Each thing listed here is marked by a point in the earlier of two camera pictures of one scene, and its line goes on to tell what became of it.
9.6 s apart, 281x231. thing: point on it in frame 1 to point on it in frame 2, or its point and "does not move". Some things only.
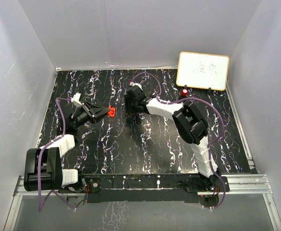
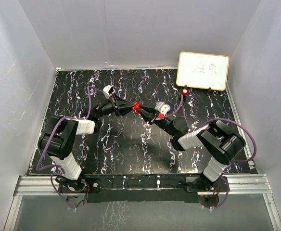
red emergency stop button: x=185 y=92 does not move
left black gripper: x=96 y=109 to x=126 y=107
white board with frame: x=202 y=70 does not move
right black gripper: x=129 y=109 to x=147 y=117
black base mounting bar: x=175 y=188 does not move
